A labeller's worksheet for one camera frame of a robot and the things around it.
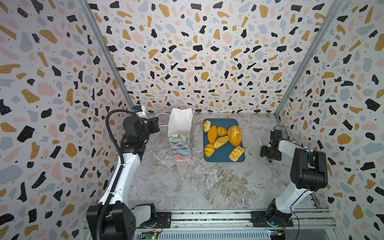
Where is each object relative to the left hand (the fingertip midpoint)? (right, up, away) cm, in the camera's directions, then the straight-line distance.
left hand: (157, 115), depth 75 cm
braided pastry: (+44, -23, +20) cm, 54 cm away
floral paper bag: (+7, -10, +31) cm, 33 cm away
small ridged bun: (+37, -9, +31) cm, 49 cm away
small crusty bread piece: (+26, -5, +31) cm, 41 cm away
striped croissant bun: (+27, -21, +20) cm, 40 cm away
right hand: (+65, -22, +22) cm, 72 cm away
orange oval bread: (+30, -11, +29) cm, 43 cm away
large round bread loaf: (+46, -11, +28) cm, 55 cm away
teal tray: (+36, -24, +21) cm, 48 cm away
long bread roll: (+35, -16, +25) cm, 46 cm away
